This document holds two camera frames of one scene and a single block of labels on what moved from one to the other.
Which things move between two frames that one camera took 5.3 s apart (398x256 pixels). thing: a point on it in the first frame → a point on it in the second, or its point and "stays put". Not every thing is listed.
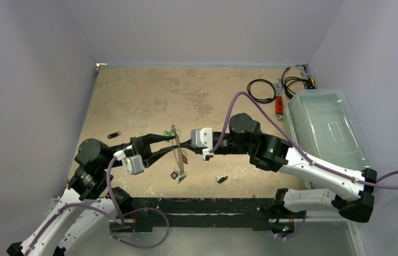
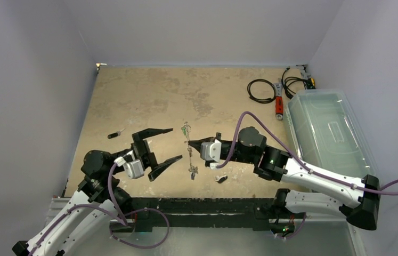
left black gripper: [142, 144] → [140, 145]
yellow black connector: [311, 85] stays put
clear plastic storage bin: [324, 124] stays put
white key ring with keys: [180, 154] → [191, 169]
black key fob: [221, 178] stays put
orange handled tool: [279, 100] stays put
